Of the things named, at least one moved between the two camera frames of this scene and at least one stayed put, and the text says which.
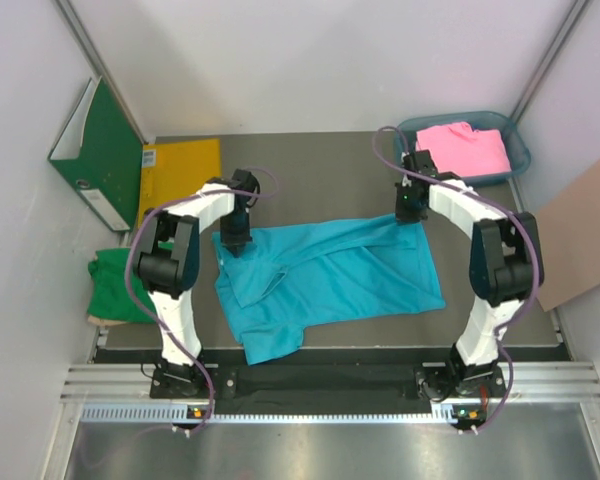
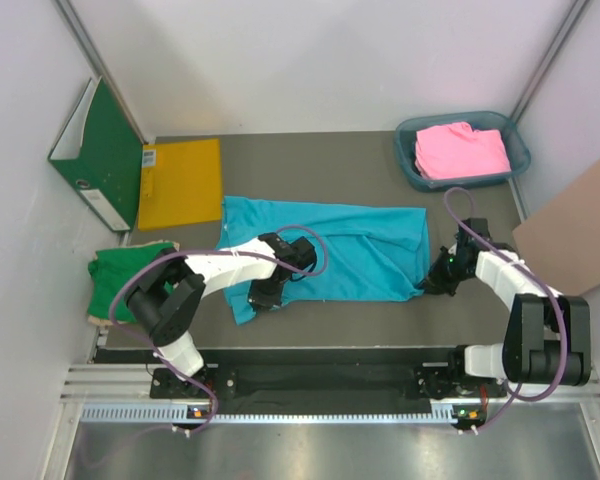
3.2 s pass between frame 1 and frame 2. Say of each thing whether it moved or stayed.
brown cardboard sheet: stayed
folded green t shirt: stayed
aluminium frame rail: stayed
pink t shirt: stayed
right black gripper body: moved
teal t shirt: moved
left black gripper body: moved
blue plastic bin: stayed
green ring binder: stayed
